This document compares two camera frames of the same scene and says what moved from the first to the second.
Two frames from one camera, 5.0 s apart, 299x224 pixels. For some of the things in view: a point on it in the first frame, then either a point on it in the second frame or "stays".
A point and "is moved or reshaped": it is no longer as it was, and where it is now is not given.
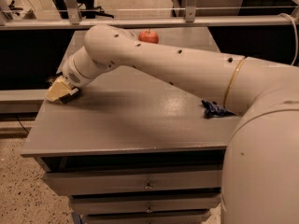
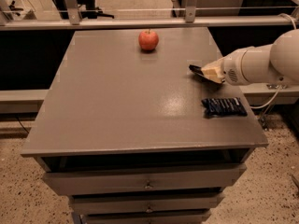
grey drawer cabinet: x=131 y=148 stays
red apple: x=149 y=36 stays
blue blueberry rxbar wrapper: x=212 y=110 stays
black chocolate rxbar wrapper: x=71 y=96 is moved or reshaped
